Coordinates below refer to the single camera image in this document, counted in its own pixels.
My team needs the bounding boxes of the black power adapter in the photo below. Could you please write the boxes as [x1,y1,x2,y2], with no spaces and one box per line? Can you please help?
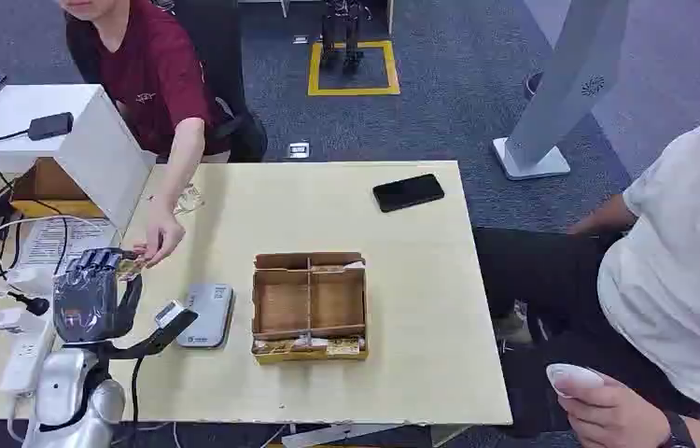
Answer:
[26,111,76,143]

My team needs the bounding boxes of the black office chair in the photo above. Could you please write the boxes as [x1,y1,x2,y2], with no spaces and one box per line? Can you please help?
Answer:
[170,0,269,164]

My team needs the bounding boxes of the grey card reader device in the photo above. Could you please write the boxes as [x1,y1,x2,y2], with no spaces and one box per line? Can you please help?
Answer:
[175,283,237,351]

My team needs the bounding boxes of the white oval remote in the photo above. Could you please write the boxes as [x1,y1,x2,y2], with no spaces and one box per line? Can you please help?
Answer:
[545,362,606,399]

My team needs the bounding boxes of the person's right hand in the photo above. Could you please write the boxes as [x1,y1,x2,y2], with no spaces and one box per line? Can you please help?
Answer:
[133,201,188,271]

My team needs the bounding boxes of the clear plastic wrapper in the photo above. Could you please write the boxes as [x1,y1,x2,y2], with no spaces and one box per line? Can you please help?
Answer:
[172,183,206,217]

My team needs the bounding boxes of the white desk riser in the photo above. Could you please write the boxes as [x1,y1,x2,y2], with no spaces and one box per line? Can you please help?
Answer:
[0,83,158,234]

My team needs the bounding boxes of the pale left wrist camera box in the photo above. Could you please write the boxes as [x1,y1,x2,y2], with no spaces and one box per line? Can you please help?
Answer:
[153,300,188,329]

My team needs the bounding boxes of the white floor stand pillar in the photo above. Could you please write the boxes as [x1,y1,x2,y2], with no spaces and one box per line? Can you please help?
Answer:
[491,0,634,182]

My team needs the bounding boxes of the white cable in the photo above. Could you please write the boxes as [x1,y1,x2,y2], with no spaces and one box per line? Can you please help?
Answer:
[0,214,119,281]

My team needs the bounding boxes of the wooden card box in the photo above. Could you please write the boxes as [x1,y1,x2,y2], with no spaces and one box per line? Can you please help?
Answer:
[250,250,371,366]

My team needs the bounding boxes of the person in white top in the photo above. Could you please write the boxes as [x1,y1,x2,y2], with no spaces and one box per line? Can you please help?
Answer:
[473,58,700,448]

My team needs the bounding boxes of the brown cardboard box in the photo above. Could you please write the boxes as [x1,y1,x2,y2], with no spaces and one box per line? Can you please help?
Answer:
[8,157,107,219]

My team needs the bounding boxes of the person in red top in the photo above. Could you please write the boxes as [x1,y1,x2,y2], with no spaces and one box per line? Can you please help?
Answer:
[56,0,233,271]

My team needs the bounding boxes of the black robot legs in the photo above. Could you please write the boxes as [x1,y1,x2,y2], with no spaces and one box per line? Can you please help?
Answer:
[318,0,368,74]

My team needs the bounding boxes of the stack of cards in box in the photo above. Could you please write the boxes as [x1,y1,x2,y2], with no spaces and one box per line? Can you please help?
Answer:
[252,336,365,359]

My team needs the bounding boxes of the small printed card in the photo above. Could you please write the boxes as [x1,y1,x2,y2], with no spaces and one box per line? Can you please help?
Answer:
[117,256,146,283]

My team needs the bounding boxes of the black smartphone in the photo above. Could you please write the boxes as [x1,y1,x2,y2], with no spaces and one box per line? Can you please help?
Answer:
[371,173,446,215]

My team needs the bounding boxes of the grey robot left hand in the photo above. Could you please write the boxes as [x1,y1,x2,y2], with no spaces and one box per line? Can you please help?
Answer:
[52,246,145,345]

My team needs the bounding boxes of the white power strip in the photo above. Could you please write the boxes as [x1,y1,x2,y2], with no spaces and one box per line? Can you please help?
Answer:
[0,320,58,398]

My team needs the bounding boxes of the printed paper sheet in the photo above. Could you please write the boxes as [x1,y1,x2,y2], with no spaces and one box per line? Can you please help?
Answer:
[14,216,120,277]

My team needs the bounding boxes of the black plug connector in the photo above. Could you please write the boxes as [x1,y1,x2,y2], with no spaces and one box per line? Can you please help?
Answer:
[6,289,52,317]

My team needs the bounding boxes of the person's hand with watch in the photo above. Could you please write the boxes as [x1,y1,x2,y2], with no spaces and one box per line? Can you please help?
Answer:
[553,370,673,448]

